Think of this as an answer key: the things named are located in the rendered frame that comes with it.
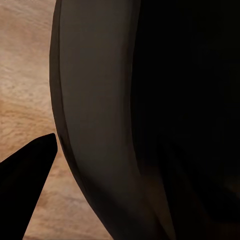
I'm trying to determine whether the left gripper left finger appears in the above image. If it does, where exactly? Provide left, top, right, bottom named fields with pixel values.
left=0, top=133, right=58, bottom=240

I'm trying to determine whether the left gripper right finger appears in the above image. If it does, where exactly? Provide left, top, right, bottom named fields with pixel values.
left=155, top=133, right=240, bottom=240

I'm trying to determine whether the cauldron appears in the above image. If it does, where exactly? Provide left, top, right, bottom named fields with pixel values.
left=49, top=0, right=240, bottom=240

